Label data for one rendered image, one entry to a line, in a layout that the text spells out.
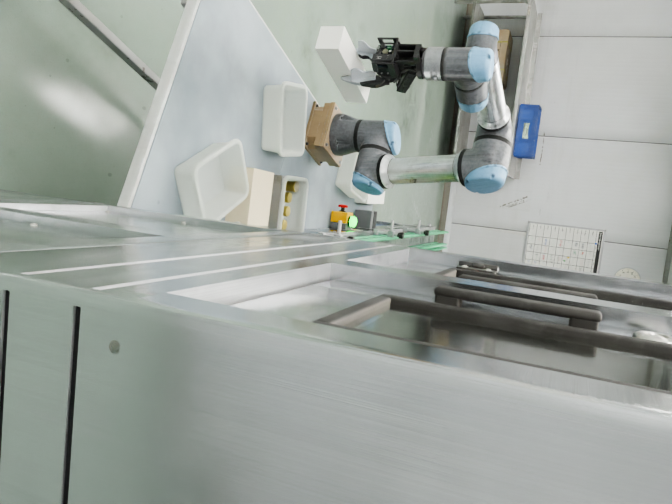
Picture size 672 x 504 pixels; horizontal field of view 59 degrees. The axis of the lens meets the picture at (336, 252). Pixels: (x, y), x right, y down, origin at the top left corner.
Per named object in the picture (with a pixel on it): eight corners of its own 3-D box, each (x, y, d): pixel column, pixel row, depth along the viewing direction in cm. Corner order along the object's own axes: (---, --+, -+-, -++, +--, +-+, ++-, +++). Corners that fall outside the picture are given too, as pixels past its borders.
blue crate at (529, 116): (519, 103, 677) (539, 103, 669) (523, 107, 714) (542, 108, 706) (512, 156, 686) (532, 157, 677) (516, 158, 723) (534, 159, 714)
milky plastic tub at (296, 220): (254, 243, 186) (278, 247, 183) (260, 172, 183) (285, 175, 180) (279, 241, 202) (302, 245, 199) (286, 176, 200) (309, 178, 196)
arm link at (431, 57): (449, 59, 142) (442, 89, 140) (430, 59, 144) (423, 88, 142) (444, 40, 135) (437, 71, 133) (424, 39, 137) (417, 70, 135)
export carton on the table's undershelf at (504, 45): (475, 27, 696) (510, 27, 681) (480, 41, 737) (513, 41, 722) (467, 80, 697) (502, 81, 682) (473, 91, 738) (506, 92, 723)
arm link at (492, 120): (519, 123, 187) (507, 16, 144) (513, 154, 184) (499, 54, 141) (482, 122, 191) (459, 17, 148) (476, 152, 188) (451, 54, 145)
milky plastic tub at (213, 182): (163, 164, 143) (192, 167, 140) (213, 133, 161) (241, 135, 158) (177, 227, 152) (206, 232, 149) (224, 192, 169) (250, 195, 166)
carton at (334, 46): (321, 26, 140) (344, 26, 138) (350, 82, 162) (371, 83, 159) (314, 48, 139) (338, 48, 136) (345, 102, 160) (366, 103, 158)
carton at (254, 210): (224, 221, 169) (247, 224, 167) (231, 165, 168) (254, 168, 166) (246, 223, 181) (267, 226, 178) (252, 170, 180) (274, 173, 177)
